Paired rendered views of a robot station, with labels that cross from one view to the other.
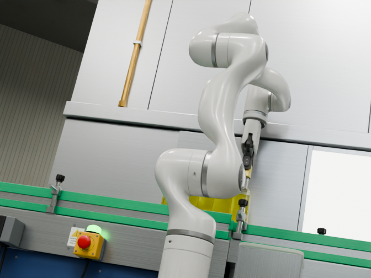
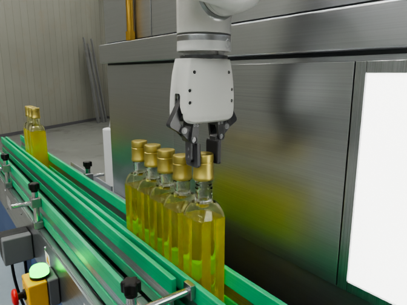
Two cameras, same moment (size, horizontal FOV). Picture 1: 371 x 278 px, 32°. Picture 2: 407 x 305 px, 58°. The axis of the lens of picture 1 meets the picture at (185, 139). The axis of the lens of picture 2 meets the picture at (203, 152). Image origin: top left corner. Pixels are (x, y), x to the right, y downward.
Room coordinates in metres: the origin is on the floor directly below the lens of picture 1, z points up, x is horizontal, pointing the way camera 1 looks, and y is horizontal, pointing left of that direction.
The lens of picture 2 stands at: (1.59, -0.60, 1.47)
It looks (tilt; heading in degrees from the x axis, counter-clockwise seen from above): 12 degrees down; 40
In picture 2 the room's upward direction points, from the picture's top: straight up
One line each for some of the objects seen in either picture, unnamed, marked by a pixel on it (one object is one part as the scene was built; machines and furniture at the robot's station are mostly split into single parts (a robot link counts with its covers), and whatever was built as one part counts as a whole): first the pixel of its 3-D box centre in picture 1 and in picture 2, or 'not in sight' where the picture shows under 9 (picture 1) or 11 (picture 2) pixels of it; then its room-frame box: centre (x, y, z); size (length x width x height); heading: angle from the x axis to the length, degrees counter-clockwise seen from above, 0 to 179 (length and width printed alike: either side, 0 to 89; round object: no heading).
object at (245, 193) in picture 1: (238, 219); (203, 256); (2.04, -0.22, 1.16); 0.06 x 0.06 x 0.21; 77
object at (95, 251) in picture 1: (89, 246); (40, 290); (1.95, 0.22, 0.96); 0.07 x 0.07 x 0.07; 76
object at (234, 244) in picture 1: (236, 254); not in sight; (1.93, -0.22, 1.02); 0.09 x 0.04 x 0.07; 166
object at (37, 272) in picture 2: (94, 230); (39, 270); (1.95, 0.22, 1.01); 0.05 x 0.05 x 0.03
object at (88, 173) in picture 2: not in sight; (94, 179); (2.29, 0.47, 1.11); 0.07 x 0.04 x 0.13; 166
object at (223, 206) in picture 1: (220, 216); (183, 245); (2.05, -0.16, 1.16); 0.06 x 0.06 x 0.21; 76
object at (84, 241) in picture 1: (85, 242); (19, 296); (1.91, 0.23, 0.96); 0.04 x 0.03 x 0.04; 76
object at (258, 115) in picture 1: (254, 119); (205, 46); (2.05, -0.22, 1.52); 0.09 x 0.08 x 0.03; 167
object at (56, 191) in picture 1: (53, 192); (26, 207); (2.01, 0.38, 1.11); 0.07 x 0.04 x 0.13; 166
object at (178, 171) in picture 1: (186, 193); not in sight; (1.59, -0.03, 1.08); 0.19 x 0.12 x 0.24; 71
